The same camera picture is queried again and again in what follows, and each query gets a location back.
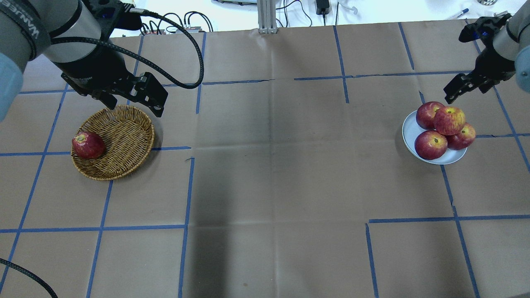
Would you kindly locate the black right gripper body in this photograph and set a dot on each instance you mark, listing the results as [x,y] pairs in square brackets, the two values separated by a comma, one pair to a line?
[490,63]

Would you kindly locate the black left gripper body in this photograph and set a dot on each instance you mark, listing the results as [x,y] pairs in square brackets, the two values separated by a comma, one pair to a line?
[92,68]

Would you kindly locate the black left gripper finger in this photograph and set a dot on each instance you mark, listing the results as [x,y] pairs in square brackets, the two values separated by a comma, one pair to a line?
[109,100]

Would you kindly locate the yellow-red apple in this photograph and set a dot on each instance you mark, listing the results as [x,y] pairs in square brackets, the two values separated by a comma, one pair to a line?
[449,120]

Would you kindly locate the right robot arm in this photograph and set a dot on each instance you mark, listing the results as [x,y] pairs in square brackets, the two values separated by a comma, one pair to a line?
[506,54]

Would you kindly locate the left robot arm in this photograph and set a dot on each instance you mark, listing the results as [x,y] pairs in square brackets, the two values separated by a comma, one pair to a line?
[73,35]

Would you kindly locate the woven wicker basket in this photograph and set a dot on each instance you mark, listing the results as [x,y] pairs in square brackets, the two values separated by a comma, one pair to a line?
[128,134]

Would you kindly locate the dark red apple in basket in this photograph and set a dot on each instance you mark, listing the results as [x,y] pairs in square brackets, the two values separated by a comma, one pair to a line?
[88,145]

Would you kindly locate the red apple plate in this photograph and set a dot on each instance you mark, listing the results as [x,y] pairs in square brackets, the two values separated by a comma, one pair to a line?
[425,114]
[430,145]
[463,139]

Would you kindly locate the red apple plate top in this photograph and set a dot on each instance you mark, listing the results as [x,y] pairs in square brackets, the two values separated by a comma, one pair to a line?
[425,114]

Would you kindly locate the red apple plate bottom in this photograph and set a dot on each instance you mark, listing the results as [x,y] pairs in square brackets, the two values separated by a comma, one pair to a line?
[430,145]

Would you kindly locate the white plate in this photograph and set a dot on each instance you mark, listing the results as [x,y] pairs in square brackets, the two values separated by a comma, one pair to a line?
[411,130]

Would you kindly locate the blue white pen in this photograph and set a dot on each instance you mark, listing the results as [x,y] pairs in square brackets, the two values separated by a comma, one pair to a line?
[459,14]

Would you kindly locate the black power adapter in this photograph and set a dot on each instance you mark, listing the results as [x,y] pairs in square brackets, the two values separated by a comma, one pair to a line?
[322,7]

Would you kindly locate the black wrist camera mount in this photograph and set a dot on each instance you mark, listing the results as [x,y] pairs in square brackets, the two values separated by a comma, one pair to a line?
[114,14]

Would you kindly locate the aluminium frame post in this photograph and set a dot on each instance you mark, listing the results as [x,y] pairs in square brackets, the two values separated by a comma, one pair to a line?
[267,17]

